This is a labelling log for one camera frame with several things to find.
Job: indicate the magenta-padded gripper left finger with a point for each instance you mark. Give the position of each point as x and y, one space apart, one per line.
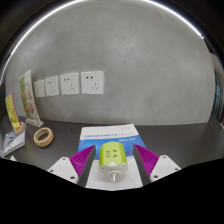
80 161

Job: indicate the ceiling light strip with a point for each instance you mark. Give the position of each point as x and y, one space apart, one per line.
30 31

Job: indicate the white blank wall plate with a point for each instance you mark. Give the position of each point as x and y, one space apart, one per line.
39 88

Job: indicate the grey printed magazine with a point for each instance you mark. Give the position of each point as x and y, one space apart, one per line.
13 141

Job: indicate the glass partition with dark frame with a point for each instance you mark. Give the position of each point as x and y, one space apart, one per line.
220 96

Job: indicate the beige tape roll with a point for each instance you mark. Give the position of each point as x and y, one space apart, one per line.
37 138
20 129

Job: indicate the white wall socket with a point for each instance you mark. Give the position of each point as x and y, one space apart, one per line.
69 84
52 86
92 82

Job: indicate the green and white charger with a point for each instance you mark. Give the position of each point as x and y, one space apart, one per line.
113 155

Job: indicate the small orange sign card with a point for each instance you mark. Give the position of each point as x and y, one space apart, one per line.
11 111

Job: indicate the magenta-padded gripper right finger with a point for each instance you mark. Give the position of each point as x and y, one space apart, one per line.
150 161

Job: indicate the white booklet with blue band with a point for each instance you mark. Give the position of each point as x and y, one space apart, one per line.
106 133

